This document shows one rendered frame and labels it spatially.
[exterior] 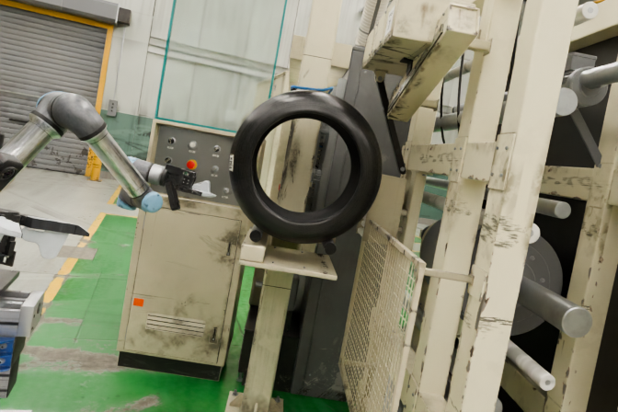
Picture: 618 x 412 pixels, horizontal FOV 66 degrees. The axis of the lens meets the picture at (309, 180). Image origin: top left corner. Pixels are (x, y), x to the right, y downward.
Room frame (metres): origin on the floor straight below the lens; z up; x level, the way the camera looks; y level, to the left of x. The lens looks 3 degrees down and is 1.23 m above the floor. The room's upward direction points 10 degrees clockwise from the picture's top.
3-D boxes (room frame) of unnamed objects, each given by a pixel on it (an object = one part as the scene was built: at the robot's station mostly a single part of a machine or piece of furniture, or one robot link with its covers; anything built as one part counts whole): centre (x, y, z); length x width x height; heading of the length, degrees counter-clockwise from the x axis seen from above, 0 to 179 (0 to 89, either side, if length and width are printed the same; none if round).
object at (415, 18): (1.82, -0.28, 1.71); 0.61 x 0.25 x 0.15; 3
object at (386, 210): (2.17, -0.34, 1.05); 0.20 x 0.15 x 0.30; 3
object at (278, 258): (1.93, 0.03, 0.80); 0.37 x 0.36 x 0.02; 93
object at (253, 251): (1.93, 0.17, 0.83); 0.36 x 0.09 x 0.06; 3
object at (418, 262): (1.72, -0.32, 0.65); 0.90 x 0.02 x 0.70; 3
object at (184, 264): (2.58, 0.55, 0.63); 0.56 x 0.41 x 1.27; 93
